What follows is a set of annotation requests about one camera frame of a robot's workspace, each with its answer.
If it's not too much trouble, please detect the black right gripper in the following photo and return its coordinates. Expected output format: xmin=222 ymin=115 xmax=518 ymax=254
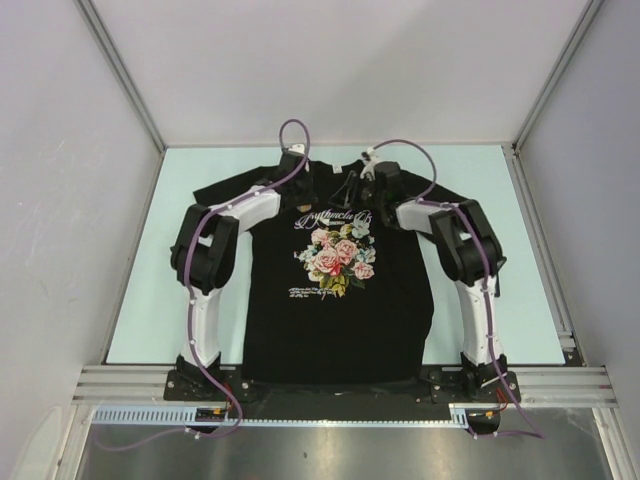
xmin=328 ymin=171 xmax=385 ymax=212

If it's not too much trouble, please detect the black floral print t-shirt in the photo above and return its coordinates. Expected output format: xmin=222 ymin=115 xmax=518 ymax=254
xmin=192 ymin=158 xmax=469 ymax=387

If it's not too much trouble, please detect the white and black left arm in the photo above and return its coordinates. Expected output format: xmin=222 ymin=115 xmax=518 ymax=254
xmin=170 ymin=144 xmax=317 ymax=400

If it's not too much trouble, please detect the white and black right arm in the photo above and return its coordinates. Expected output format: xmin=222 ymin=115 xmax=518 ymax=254
xmin=329 ymin=161 xmax=507 ymax=401

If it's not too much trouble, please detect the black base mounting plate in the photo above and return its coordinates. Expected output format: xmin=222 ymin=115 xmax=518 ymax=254
xmin=164 ymin=364 xmax=523 ymax=405

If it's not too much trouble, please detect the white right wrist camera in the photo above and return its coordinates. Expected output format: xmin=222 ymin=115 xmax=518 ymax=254
xmin=360 ymin=147 xmax=380 ymax=181

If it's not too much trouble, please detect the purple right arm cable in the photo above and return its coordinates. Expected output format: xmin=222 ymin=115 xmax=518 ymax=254
xmin=367 ymin=139 xmax=546 ymax=441

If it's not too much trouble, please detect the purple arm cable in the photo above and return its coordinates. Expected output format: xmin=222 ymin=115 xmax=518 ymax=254
xmin=367 ymin=139 xmax=546 ymax=441
xmin=93 ymin=118 xmax=313 ymax=448

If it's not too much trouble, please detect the black rectangular frame right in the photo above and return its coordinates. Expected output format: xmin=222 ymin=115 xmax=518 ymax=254
xmin=494 ymin=257 xmax=507 ymax=298

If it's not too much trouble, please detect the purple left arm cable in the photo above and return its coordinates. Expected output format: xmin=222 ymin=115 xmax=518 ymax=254
xmin=93 ymin=118 xmax=313 ymax=448

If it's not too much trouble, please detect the aluminium front rail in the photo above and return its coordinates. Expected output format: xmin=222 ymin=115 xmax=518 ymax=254
xmin=72 ymin=365 xmax=618 ymax=408

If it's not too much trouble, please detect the white slotted cable duct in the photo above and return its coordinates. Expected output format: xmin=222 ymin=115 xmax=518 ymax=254
xmin=92 ymin=405 xmax=468 ymax=429

